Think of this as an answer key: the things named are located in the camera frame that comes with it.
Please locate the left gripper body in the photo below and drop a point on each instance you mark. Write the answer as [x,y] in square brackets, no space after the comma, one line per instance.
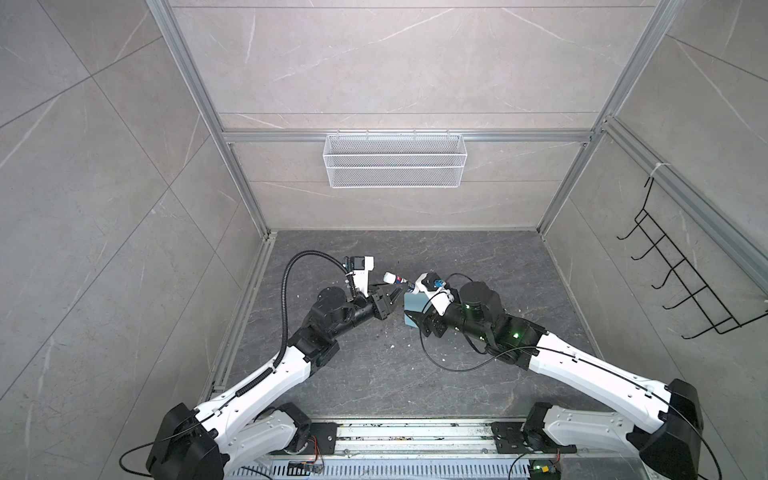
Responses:
[379,309]

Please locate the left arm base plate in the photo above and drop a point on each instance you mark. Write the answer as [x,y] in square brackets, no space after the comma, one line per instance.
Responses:
[322,435]

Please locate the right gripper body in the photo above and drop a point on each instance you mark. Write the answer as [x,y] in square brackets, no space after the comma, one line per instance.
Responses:
[433,318]

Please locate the black wire hook rack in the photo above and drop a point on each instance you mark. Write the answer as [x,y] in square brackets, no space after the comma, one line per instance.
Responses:
[719,319]

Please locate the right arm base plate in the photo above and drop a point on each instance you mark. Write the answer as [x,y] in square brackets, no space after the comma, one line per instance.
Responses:
[516,438]

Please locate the white wire mesh basket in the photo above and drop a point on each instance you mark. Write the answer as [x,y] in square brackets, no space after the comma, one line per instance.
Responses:
[394,160]

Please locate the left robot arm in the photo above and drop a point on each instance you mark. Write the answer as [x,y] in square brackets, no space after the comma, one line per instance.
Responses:
[223,434]

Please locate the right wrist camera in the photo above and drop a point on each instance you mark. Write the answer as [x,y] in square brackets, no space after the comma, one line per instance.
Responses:
[436,290]

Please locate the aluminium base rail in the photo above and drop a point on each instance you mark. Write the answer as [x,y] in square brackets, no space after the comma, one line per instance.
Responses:
[436,449]

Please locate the glue stick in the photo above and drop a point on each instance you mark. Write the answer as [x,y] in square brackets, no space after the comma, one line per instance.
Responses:
[391,278]

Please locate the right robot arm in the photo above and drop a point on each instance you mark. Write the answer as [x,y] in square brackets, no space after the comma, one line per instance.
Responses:
[660,422]

